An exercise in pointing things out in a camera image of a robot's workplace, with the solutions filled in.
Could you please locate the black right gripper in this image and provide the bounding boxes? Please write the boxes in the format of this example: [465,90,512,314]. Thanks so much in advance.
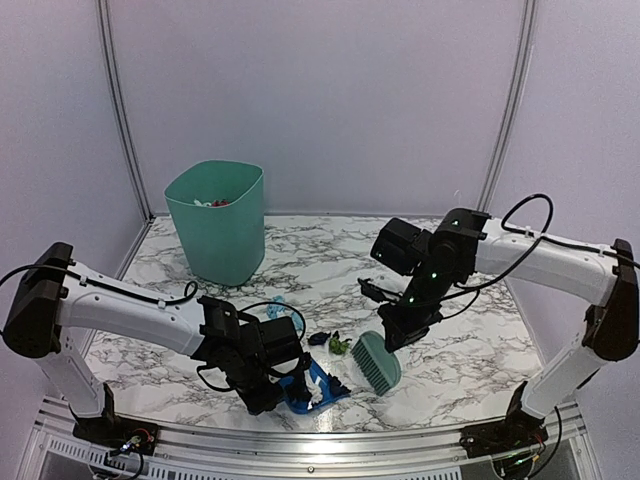
[377,259,459,353]

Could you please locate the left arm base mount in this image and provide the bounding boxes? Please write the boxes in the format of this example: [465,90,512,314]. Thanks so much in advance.
[73,415,159,455]

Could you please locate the left aluminium frame post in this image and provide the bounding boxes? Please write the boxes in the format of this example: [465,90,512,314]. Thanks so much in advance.
[95,0,154,223]

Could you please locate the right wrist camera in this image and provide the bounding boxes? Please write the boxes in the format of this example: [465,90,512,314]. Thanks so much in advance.
[370,218,432,276]

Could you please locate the paper scraps inside bin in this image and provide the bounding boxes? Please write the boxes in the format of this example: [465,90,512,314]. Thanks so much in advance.
[193,199,231,208]

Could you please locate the aluminium frame post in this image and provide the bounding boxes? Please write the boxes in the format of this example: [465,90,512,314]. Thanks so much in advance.
[95,0,154,223]
[476,0,539,211]

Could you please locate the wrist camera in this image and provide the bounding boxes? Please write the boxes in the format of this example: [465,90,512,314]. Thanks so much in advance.
[259,316,303,376]
[370,218,432,276]

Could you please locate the light blue white paper scrap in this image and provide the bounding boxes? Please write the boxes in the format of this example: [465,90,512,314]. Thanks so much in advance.
[290,312,306,333]

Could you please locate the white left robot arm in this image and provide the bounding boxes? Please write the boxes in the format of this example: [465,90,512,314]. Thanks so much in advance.
[1,242,309,445]

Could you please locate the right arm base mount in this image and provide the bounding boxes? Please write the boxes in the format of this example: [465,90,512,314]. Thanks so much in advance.
[459,420,549,458]

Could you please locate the blue plastic dustpan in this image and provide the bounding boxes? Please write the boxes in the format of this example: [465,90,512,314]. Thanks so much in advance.
[279,360,350,415]

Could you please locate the right aluminium frame post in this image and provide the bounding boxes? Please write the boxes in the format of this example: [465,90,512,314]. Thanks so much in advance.
[476,0,539,211]

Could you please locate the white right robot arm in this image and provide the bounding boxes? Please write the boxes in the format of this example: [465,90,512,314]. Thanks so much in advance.
[370,208,639,448]

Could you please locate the dark blue paper scrap centre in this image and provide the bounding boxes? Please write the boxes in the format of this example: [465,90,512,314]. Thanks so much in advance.
[307,332,332,346]

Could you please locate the green plastic waste bin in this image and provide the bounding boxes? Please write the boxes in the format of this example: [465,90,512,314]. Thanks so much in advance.
[164,160,265,286]

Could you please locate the black paper scrap front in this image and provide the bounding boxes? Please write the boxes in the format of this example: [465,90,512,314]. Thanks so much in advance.
[327,376,351,399]

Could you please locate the green paper scrap near bin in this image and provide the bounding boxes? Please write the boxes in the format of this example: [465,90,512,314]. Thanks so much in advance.
[329,331,351,356]

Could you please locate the aluminium front rail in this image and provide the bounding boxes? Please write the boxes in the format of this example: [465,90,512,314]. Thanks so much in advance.
[29,394,589,480]

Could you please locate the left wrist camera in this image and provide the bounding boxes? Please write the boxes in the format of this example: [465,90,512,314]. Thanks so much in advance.
[259,316,303,376]

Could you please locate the green hand brush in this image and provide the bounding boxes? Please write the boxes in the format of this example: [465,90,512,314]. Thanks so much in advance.
[351,331,402,396]

